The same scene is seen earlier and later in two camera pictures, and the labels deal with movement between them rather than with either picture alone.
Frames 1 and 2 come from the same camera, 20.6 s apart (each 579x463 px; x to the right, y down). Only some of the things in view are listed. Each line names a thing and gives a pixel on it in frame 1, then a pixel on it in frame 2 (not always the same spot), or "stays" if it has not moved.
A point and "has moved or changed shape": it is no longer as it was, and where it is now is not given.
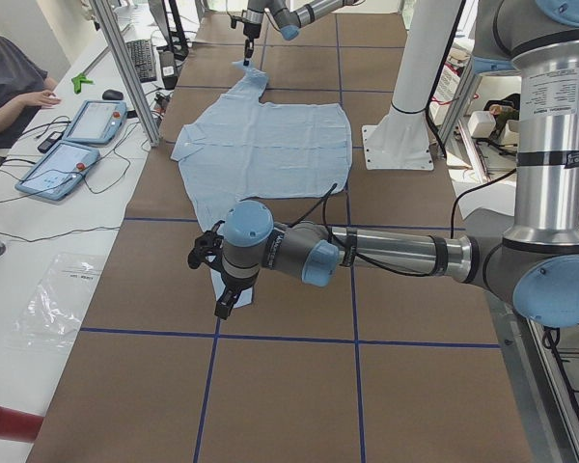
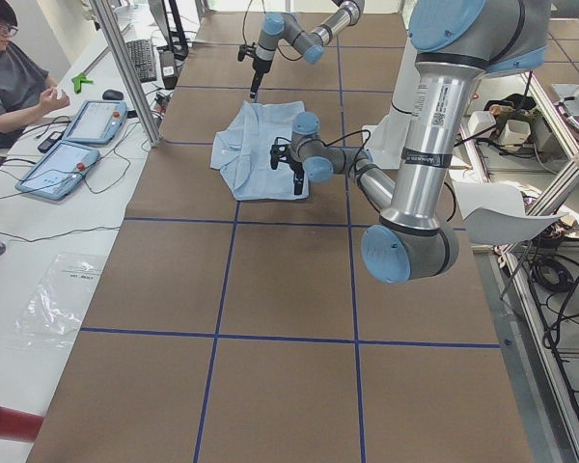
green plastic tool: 77,80 stays
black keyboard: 142,56 stays
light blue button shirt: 240,148 has moved or changed shape
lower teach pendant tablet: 59,170 stays
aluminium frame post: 116,49 stays
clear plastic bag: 53,314 stays
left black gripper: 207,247 to 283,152
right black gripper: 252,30 to 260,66
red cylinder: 0,422 stays
